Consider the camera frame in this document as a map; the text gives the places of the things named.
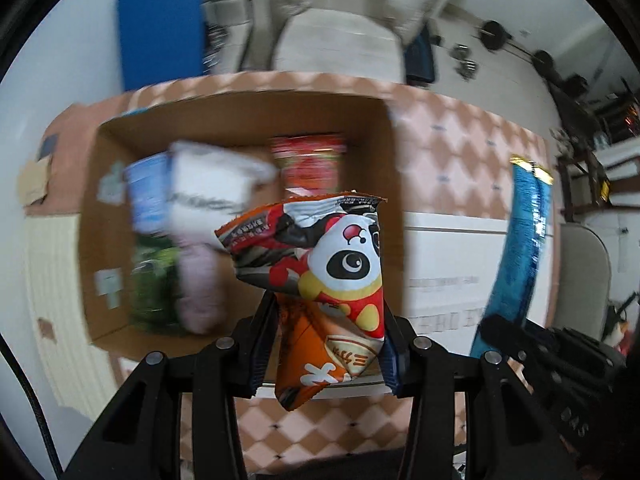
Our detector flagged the chrome dumbbell pair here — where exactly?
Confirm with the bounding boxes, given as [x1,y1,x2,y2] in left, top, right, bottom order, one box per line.
[449,44,478,81]

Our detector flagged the brown cardboard box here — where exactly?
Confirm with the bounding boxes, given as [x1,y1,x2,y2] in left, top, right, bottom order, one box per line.
[78,90,405,360]

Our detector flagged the white goose plush toy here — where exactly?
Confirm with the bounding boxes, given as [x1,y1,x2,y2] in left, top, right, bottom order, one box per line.
[603,321,627,348]

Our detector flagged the smartphone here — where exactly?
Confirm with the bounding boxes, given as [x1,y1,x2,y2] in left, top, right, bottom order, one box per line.
[37,133,58,160]

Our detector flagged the beige folded cloth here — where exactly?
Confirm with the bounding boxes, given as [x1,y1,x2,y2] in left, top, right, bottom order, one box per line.
[16,155,52,207]

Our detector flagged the light blue tissue pack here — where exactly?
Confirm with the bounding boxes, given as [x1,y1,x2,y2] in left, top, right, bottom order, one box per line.
[125,152,170,235]

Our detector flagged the green snack packet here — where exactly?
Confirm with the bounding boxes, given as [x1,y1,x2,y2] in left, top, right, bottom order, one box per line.
[130,234,184,335]

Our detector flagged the red snack packet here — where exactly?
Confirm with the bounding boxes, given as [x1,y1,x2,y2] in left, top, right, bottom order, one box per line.
[271,133,346,197]

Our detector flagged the mauve socks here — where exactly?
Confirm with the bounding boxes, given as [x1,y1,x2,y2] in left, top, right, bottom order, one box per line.
[176,238,227,335]

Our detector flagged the pink and striped blanket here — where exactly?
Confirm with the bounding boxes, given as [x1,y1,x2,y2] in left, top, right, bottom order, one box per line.
[25,96,125,420]

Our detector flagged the white ONMAX pouch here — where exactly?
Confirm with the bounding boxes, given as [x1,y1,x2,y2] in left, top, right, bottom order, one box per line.
[167,141,277,249]

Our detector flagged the dark wooden chair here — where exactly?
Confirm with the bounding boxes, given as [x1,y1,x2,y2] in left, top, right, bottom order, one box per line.
[551,129,613,222]

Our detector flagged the orange panda snack packet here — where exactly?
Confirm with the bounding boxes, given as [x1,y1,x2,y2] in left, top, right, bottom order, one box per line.
[215,192,385,411]

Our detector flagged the blue long snack packet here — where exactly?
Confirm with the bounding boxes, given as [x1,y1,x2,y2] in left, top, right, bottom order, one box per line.
[483,155,553,327]

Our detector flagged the floor barbell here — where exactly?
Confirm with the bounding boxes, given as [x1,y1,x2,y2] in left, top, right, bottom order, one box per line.
[476,19,591,99]

